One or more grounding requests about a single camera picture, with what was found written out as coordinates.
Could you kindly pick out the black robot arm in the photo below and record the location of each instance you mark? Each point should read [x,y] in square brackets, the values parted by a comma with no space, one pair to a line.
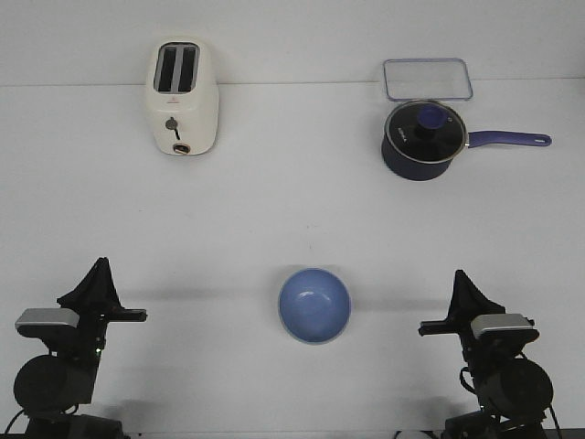
[50,388]
[513,392]

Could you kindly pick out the clear rectangular container lid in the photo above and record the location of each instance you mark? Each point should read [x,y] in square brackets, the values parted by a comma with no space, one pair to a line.
[439,79]

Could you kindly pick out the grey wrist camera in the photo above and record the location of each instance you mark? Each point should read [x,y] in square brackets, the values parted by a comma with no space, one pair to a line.
[37,322]
[494,323]

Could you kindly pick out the blue bowl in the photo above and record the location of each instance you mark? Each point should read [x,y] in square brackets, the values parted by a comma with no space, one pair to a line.
[314,306]

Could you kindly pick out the cream two-slot toaster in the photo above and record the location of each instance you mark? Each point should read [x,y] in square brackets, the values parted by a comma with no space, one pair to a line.
[182,97]

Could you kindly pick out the glass pot lid blue knob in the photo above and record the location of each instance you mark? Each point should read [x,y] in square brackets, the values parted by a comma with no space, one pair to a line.
[428,132]

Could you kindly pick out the dark blue saucepan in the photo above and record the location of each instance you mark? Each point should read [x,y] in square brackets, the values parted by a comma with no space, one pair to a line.
[417,171]

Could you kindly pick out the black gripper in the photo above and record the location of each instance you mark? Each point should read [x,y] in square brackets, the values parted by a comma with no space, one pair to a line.
[96,302]
[466,304]

